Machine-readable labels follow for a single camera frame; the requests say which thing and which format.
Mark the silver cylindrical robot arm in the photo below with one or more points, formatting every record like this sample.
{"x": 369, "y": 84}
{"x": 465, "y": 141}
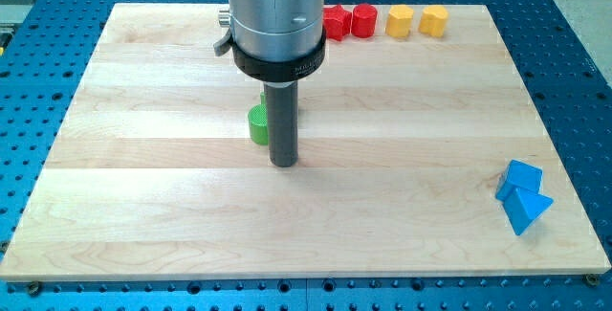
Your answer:
{"x": 275, "y": 41}

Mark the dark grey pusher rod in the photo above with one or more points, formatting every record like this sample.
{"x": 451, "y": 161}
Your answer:
{"x": 282, "y": 110}

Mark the green cylinder block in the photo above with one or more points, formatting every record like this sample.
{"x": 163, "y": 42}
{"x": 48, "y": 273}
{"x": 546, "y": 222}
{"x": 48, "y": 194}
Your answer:
{"x": 258, "y": 126}

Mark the light wooden board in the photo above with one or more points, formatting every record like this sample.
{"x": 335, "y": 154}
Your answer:
{"x": 153, "y": 174}

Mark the red star block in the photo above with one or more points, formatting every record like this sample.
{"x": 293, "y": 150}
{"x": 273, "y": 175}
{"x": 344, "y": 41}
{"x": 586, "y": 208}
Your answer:
{"x": 337, "y": 22}

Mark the red cylinder block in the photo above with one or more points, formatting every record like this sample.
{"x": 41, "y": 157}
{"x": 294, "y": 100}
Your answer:
{"x": 364, "y": 20}

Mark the yellow hexagon block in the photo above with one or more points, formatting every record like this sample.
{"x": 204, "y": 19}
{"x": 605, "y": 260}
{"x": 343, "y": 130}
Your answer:
{"x": 399, "y": 20}

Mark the yellow heart block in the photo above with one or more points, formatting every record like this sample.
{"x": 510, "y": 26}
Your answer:
{"x": 433, "y": 20}

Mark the blue cube block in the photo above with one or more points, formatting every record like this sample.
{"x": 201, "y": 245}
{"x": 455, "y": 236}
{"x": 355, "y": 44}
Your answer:
{"x": 518, "y": 175}

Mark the blue triangle block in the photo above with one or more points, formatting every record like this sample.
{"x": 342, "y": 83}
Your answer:
{"x": 523, "y": 207}

